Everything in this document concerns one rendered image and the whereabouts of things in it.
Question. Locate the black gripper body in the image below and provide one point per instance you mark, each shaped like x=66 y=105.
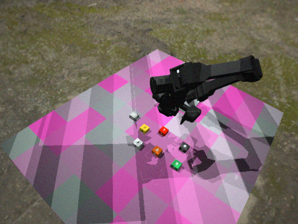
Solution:
x=191 y=114

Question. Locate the red block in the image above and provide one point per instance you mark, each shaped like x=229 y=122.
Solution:
x=163 y=131

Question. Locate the orange block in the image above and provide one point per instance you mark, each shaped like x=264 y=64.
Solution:
x=157 y=151

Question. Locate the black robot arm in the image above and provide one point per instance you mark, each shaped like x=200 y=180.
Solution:
x=195 y=78

